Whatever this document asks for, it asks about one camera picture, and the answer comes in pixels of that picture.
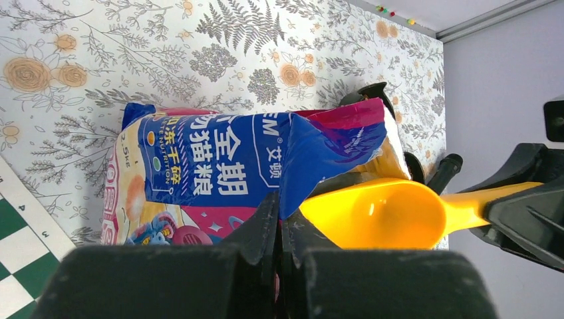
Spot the green white chessboard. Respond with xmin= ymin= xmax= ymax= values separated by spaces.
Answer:
xmin=1 ymin=159 xmax=75 ymax=318

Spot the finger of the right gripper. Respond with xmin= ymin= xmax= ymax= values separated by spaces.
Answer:
xmin=459 ymin=143 xmax=563 ymax=194
xmin=470 ymin=177 xmax=563 ymax=272

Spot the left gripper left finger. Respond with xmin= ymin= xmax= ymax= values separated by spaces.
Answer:
xmin=32 ymin=193 xmax=279 ymax=318

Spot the black marker orange tip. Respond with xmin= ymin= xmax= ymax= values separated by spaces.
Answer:
xmin=426 ymin=154 xmax=463 ymax=195

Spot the yellow plastic scoop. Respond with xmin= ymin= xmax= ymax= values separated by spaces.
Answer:
xmin=299 ymin=178 xmax=539 ymax=250

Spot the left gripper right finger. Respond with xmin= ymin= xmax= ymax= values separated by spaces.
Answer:
xmin=280 ymin=213 xmax=497 ymax=318

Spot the black pet bowl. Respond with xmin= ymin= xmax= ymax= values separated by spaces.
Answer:
xmin=404 ymin=152 xmax=426 ymax=184
xmin=339 ymin=82 xmax=396 ymax=120

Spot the floral table mat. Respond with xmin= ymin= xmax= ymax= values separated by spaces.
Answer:
xmin=1 ymin=1 xmax=446 ymax=246

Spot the pink blue pet food bag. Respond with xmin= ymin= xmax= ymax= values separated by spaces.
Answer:
xmin=101 ymin=98 xmax=413 ymax=245

